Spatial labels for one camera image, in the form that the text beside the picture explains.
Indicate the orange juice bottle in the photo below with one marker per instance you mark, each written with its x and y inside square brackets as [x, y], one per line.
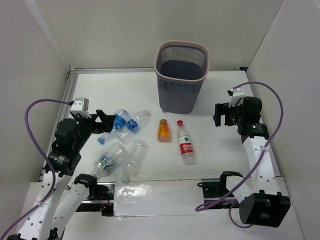
[163, 132]

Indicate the blue label bottle blue cap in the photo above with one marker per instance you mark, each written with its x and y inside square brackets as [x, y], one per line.
[121, 117]

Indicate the grey mesh waste bin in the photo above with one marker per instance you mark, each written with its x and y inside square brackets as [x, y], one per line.
[181, 68]

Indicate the clear unlabelled plastic bottle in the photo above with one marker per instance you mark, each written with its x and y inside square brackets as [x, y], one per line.
[134, 160]

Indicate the red label water bottle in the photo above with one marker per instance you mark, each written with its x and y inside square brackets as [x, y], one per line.
[185, 144]

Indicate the clear bottle blue label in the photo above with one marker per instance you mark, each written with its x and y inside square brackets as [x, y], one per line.
[136, 122]

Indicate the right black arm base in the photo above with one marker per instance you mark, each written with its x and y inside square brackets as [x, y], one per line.
[215, 189]

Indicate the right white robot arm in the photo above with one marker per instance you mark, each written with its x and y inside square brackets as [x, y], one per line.
[262, 203]

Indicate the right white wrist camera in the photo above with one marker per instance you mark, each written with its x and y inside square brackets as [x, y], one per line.
[236, 95]

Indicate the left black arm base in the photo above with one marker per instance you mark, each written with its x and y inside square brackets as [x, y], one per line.
[102, 200]

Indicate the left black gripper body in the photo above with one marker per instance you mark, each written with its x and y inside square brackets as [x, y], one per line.
[92, 122]

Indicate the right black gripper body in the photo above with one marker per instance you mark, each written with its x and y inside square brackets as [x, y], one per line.
[237, 115]

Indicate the green label crushed bottle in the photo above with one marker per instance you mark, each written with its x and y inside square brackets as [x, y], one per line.
[109, 160]

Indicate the left aluminium table rail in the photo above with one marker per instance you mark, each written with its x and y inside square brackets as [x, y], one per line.
[64, 110]

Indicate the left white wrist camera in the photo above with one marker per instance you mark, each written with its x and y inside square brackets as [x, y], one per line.
[80, 107]

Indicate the shiny plastic tape sheet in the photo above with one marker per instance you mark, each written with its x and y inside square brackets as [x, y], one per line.
[157, 198]

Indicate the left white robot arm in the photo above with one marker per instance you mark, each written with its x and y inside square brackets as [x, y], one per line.
[48, 217]

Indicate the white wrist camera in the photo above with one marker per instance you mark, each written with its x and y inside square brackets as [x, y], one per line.
[236, 95]
[80, 107]

